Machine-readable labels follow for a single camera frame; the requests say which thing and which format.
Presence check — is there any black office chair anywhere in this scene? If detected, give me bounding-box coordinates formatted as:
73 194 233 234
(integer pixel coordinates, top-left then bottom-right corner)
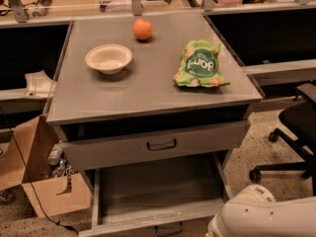
249 83 316 195

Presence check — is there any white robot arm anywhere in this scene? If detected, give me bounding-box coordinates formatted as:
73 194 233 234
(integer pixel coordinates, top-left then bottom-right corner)
205 185 316 237

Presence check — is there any grey drawer cabinet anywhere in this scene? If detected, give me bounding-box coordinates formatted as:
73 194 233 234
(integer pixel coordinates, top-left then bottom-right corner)
44 11 264 173

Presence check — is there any plastic bottle in box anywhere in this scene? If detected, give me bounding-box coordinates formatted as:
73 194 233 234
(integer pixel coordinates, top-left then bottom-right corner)
47 142 62 166

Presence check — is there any grey drawer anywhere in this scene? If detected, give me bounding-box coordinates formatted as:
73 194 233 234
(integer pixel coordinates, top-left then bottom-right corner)
79 153 233 237
53 120 250 171

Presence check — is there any grey top drawer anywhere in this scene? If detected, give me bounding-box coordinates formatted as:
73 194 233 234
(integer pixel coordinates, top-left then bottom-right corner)
53 120 250 171

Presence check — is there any brown cardboard box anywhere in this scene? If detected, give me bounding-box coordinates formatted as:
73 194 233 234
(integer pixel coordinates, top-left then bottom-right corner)
0 116 92 217

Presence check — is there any black white handheld tool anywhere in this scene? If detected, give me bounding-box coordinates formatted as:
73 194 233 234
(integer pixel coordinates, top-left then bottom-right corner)
32 0 51 17

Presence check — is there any black floor cable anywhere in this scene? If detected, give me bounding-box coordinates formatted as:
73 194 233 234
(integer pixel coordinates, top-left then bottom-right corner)
0 107 79 235

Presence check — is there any white paper bowl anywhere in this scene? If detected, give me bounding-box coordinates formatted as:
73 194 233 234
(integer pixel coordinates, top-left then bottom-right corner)
85 44 132 75

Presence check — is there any orange fruit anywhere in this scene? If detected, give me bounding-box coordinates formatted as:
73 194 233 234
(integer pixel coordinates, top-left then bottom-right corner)
133 19 152 40

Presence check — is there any white plastic bracket part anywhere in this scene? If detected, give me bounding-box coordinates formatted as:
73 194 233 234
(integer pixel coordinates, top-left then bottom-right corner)
24 70 56 99

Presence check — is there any green snack bag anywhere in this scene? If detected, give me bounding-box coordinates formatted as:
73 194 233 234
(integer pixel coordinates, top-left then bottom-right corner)
173 39 230 88

